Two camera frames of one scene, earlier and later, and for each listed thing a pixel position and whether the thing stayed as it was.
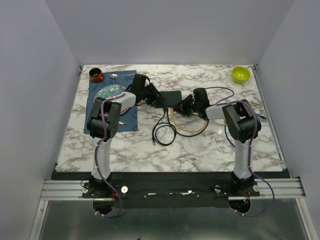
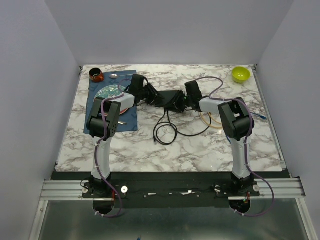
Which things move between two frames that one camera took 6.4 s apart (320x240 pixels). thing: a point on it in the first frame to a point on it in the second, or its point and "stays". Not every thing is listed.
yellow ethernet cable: [190, 131] to [207, 124]
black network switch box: [171, 98] stays
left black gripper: [156, 96] stays
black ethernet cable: [177, 131] stays
